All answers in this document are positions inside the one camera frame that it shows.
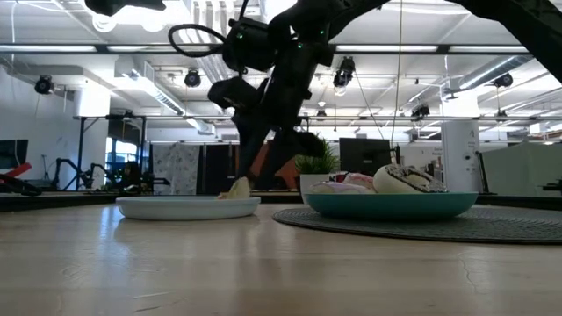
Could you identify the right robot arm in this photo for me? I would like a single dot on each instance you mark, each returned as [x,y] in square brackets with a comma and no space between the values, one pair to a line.
[527,17]

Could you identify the black wall screen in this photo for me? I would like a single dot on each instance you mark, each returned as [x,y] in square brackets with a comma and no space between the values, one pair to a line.
[13,153]

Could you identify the orange panel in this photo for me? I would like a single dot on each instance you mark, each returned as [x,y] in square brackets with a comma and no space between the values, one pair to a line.
[292,180]

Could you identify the black monitor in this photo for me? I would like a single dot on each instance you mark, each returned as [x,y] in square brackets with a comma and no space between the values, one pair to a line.
[364,155]

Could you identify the light blue plate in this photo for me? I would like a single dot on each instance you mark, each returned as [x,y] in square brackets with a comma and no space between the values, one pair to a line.
[184,210]

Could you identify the white chocolate drizzled donut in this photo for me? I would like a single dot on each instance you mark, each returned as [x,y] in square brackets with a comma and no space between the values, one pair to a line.
[338,188]

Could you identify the green potted plant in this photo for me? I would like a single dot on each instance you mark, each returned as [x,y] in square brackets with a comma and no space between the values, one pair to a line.
[316,164]

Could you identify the black metal frame stand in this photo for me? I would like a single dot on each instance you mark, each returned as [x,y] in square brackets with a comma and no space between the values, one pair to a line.
[81,153]

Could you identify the grey round woven placemat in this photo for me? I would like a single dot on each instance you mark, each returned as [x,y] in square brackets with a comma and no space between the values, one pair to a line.
[483,228]

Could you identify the grey-green partition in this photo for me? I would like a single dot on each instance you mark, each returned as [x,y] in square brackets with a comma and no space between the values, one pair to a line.
[522,171]

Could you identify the white column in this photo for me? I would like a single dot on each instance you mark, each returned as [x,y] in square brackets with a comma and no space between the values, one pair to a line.
[461,153]

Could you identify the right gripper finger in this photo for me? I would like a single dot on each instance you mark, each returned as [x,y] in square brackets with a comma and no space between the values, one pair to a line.
[290,149]
[251,145]

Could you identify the chocolate iced donut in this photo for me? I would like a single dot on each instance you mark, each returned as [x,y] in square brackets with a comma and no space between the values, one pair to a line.
[395,182]

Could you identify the black background table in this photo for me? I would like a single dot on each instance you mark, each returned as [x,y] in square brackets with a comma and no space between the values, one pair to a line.
[66,201]

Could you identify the black background robot arm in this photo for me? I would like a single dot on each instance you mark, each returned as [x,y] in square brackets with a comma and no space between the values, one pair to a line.
[22,188]
[86,177]

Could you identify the silver ventilation duct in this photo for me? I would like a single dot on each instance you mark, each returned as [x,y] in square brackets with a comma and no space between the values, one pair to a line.
[492,70]

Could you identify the black ceiling spotlight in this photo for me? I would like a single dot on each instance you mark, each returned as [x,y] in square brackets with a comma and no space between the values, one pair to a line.
[192,79]
[344,72]
[503,80]
[420,111]
[44,84]

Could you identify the red bar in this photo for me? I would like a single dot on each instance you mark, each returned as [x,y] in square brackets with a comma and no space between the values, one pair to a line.
[17,170]

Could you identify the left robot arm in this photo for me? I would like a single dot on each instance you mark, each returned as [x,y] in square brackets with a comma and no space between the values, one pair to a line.
[114,5]

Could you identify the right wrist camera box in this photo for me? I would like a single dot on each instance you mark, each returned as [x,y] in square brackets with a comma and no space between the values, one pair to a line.
[232,93]

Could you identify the white ventilation duct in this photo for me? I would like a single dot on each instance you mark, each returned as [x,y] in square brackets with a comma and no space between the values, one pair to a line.
[153,94]

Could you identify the yellow iced donut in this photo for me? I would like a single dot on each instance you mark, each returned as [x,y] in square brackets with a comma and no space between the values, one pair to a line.
[239,189]

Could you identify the white plant pot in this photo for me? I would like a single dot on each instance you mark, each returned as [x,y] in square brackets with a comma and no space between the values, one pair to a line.
[312,186]

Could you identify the person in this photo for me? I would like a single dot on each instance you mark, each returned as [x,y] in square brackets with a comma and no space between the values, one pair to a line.
[129,175]

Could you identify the teal plate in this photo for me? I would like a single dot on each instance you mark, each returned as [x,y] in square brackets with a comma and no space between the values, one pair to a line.
[391,206]

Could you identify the leaf patterned curtain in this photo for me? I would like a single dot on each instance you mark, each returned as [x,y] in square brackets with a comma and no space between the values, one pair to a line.
[175,169]

